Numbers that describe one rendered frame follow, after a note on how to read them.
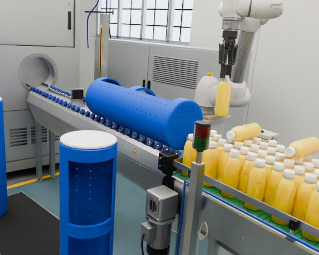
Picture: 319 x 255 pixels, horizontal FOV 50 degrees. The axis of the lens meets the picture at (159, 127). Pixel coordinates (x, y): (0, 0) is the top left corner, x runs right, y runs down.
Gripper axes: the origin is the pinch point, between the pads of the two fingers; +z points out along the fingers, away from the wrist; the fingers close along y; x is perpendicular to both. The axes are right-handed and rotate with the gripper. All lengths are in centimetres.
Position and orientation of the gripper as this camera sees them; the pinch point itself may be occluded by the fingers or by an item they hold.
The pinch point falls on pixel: (226, 71)
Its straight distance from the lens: 179.0
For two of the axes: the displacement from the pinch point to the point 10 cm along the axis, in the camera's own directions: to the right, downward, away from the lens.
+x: 6.6, 2.2, -7.2
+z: -0.6, 9.7, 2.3
